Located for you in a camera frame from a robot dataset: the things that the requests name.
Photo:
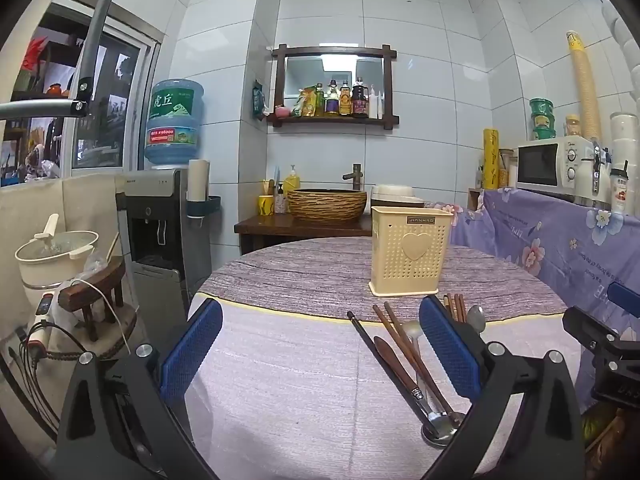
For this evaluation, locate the blue water jug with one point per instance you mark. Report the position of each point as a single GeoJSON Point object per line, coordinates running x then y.
{"type": "Point", "coordinates": [174, 125]}

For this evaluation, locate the stack of white cups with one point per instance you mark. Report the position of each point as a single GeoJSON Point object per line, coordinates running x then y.
{"type": "Point", "coordinates": [625, 140]}

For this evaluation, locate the dark soy sauce bottle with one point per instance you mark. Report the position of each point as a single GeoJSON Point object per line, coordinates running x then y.
{"type": "Point", "coordinates": [359, 100]}

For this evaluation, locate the purple floral cloth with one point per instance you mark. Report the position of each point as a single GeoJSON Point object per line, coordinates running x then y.
{"type": "Point", "coordinates": [560, 240]}

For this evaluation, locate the tall stack of yellow cups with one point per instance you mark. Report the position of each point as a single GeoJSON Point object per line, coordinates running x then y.
{"type": "Point", "coordinates": [584, 90]}

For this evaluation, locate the white cooking pot with lid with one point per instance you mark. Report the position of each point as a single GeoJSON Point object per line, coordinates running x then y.
{"type": "Point", "coordinates": [55, 260]}

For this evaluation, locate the white microwave oven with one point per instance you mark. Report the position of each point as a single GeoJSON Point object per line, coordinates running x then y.
{"type": "Point", "coordinates": [542, 165]}

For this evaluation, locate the woven pattern wash basin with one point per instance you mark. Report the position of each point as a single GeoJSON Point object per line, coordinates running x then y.
{"type": "Point", "coordinates": [327, 205]}

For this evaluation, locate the white tablecloth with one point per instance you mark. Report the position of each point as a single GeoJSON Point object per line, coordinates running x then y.
{"type": "Point", "coordinates": [300, 385]}

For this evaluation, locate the grey water dispenser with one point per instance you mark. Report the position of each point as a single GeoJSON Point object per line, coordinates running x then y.
{"type": "Point", "coordinates": [160, 240]}

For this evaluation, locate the white hand-held appliance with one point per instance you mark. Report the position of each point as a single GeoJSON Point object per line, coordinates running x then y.
{"type": "Point", "coordinates": [42, 320]}

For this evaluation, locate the silver metal spoon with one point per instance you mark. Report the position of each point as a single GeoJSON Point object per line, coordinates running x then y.
{"type": "Point", "coordinates": [476, 319]}
{"type": "Point", "coordinates": [411, 331]}

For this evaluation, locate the white paper cup tube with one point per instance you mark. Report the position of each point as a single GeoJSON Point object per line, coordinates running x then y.
{"type": "Point", "coordinates": [198, 185]}

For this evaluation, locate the amber sauce bottle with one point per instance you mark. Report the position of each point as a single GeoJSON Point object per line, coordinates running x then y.
{"type": "Point", "coordinates": [345, 100]}

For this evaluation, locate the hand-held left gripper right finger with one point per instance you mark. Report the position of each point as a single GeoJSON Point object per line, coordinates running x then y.
{"type": "Point", "coordinates": [450, 350]}

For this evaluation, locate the purple label bottle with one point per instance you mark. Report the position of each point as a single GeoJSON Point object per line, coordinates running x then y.
{"type": "Point", "coordinates": [332, 100]}

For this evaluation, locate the dark wooden stool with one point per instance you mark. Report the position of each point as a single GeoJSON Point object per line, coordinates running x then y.
{"type": "Point", "coordinates": [95, 285]}

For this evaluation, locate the yellow green oil bottle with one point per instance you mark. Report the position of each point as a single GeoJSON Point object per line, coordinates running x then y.
{"type": "Point", "coordinates": [320, 102]}

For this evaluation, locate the bronze faucet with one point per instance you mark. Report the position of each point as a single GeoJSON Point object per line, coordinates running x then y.
{"type": "Point", "coordinates": [355, 177]}

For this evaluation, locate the black chopstick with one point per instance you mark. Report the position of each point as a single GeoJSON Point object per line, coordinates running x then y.
{"type": "Point", "coordinates": [379, 350]}

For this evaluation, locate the white pots stack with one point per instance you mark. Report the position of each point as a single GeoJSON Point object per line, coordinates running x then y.
{"type": "Point", "coordinates": [397, 195]}

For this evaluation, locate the white jar with metal clasp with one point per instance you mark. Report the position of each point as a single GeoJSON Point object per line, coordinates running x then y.
{"type": "Point", "coordinates": [592, 182]}

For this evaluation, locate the yellow dish soap bottle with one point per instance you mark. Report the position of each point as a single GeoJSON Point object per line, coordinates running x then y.
{"type": "Point", "coordinates": [291, 182]}

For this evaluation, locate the striped grey purple tablecloth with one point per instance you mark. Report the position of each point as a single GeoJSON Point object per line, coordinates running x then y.
{"type": "Point", "coordinates": [300, 275]}

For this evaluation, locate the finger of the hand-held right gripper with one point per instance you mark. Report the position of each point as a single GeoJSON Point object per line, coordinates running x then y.
{"type": "Point", "coordinates": [590, 332]}
{"type": "Point", "coordinates": [625, 300]}

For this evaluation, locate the cream perforated utensil holder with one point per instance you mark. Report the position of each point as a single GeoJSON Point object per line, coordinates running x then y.
{"type": "Point", "coordinates": [410, 250]}

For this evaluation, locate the plastic drink cup with straw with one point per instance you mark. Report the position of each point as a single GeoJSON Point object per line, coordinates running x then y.
{"type": "Point", "coordinates": [619, 190]}

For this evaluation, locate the wooden framed mirror shelf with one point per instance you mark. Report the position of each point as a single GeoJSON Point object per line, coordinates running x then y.
{"type": "Point", "coordinates": [330, 122]}

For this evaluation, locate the dark wooden counter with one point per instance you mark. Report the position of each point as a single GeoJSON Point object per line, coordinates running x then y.
{"type": "Point", "coordinates": [280, 227]}

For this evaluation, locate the yellow ceramic cup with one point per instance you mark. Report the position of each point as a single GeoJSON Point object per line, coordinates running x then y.
{"type": "Point", "coordinates": [265, 205]}

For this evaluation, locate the yellow roll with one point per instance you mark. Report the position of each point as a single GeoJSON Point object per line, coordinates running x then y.
{"type": "Point", "coordinates": [491, 160]}

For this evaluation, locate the yellow seasoning packet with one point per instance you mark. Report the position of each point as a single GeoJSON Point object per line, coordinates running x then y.
{"type": "Point", "coordinates": [304, 105]}

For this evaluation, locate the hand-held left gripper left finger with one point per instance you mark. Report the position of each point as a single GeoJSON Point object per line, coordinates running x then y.
{"type": "Point", "coordinates": [192, 350]}

